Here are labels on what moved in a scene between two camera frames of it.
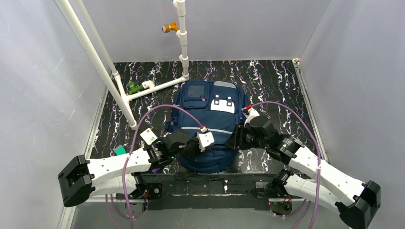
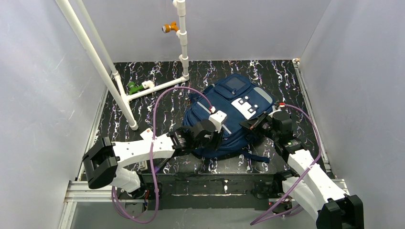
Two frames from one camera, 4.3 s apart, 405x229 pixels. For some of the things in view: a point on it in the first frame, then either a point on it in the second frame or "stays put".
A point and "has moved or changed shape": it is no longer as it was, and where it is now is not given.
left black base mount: x=150 y=191 stays put
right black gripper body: x=239 y=137 → x=253 y=121
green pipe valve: x=133 y=88 stays put
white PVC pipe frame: x=122 y=99 stays put
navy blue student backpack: x=218 y=107 has moved or changed shape
